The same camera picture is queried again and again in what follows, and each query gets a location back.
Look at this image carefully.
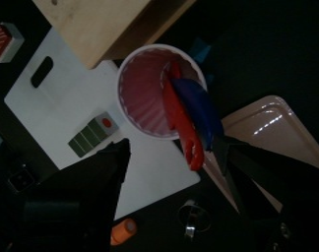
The white plastic cutting board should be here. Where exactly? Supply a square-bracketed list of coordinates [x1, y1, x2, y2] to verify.
[3, 26, 201, 221]

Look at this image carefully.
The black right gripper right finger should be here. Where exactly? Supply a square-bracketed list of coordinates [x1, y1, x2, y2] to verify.
[213, 135, 319, 252]

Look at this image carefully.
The pink plastic tray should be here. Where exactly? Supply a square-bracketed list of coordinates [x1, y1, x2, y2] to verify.
[200, 94, 319, 215]

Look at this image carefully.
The green toy sushi roll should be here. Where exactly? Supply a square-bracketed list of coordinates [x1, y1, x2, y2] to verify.
[67, 111, 119, 158]

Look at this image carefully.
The red toy knife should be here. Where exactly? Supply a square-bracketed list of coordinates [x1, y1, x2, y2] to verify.
[161, 60, 205, 172]

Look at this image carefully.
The orange toy cylinder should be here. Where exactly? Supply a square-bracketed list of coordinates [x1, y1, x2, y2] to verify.
[110, 218, 138, 246]

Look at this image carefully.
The blue toy knife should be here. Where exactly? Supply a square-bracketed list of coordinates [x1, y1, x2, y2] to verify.
[169, 78, 225, 152]

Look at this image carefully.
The teal blue toy piece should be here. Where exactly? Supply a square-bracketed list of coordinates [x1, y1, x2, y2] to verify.
[188, 37, 212, 65]

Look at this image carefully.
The salmon nigiri toy sushi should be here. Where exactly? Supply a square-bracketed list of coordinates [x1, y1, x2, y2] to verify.
[0, 22, 26, 64]

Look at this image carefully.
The silver metal ring tool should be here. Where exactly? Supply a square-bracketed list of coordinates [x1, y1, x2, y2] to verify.
[177, 198, 212, 242]

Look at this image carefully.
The light wooden box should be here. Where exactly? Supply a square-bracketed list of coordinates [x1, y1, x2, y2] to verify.
[31, 0, 198, 70]

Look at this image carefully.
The red cup with white rim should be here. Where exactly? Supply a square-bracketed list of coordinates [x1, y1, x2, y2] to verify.
[115, 43, 208, 142]

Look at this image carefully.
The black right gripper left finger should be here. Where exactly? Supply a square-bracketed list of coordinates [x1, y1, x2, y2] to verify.
[3, 138, 131, 252]

